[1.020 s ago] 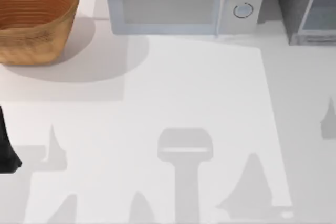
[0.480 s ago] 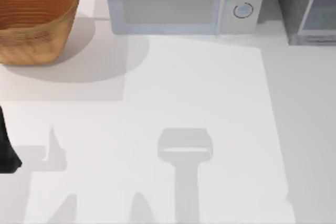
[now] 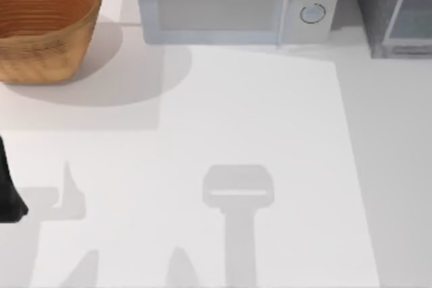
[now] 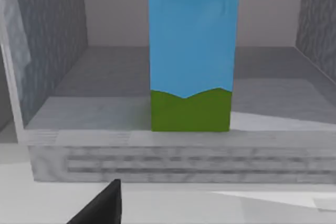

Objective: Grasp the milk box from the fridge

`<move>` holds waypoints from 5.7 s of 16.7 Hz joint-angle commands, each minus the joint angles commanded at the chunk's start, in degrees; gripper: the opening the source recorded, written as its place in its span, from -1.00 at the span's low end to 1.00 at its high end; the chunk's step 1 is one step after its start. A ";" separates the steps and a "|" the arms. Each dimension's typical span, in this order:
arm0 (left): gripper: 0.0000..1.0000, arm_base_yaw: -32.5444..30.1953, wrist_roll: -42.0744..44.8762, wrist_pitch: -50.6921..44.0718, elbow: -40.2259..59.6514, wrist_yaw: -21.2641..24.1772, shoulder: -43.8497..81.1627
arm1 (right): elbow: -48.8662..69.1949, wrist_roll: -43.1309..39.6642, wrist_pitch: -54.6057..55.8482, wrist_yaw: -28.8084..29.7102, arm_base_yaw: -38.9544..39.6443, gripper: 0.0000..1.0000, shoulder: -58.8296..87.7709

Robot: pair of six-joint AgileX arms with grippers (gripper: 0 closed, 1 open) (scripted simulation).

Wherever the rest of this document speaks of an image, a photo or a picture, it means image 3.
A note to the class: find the brown woven basket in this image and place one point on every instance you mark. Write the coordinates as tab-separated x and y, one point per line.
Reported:
50	52

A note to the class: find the pale microwave oven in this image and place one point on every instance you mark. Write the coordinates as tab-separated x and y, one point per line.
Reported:
332	4

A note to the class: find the round microwave knob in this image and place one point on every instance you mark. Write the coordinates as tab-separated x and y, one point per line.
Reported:
312	13

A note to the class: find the pale microwave door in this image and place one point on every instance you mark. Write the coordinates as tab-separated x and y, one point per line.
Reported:
216	1

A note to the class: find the grey cabinet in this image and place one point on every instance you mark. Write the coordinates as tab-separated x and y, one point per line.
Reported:
378	8

